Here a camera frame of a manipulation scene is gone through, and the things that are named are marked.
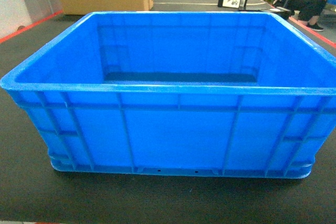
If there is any large blue plastic crate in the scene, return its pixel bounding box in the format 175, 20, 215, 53
1, 12, 335, 179

